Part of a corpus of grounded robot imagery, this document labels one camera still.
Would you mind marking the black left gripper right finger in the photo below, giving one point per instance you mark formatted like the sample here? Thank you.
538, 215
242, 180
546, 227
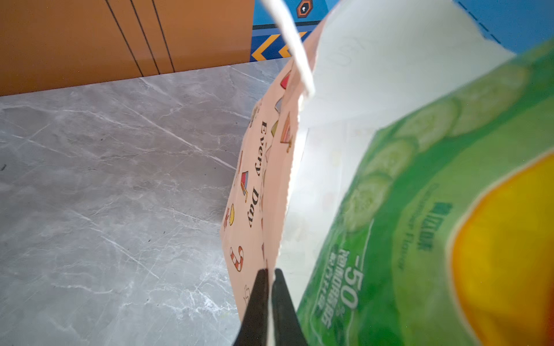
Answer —
287, 329

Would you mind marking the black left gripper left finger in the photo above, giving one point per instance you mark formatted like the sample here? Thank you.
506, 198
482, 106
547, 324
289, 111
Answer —
254, 328

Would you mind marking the green cucumber chips bag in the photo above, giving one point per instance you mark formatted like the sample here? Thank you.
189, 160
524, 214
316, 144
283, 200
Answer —
445, 236

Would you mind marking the white paper bag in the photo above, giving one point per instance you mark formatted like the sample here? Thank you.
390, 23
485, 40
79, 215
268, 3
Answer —
372, 63

